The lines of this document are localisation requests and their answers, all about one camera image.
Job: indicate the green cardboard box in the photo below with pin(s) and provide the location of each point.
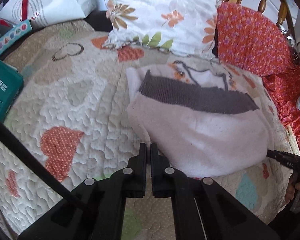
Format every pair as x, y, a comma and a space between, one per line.
2, 85

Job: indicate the quilted heart patchwork bedspread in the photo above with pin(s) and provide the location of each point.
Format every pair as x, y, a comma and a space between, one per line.
77, 105

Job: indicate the white floral pillow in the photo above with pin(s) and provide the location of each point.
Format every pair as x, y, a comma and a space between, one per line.
160, 12

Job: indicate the white paper bag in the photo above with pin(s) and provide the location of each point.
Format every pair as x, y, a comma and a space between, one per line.
60, 0

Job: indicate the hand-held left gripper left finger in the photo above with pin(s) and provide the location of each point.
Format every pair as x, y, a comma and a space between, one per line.
142, 162

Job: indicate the orange floral sheet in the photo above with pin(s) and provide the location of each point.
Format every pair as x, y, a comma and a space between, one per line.
247, 42

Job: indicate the silver foil sheet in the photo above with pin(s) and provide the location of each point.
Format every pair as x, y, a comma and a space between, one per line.
291, 42

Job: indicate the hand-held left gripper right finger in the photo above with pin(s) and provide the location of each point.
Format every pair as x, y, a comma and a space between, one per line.
155, 162

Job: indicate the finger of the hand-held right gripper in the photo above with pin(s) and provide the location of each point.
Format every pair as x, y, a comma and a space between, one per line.
282, 158

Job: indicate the pink embroidered zip sweater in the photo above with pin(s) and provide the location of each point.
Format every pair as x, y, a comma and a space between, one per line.
202, 140

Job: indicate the light blue shapes box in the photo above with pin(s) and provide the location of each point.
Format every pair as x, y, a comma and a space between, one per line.
14, 33

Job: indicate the person's right hand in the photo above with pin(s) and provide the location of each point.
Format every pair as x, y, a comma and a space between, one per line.
289, 192

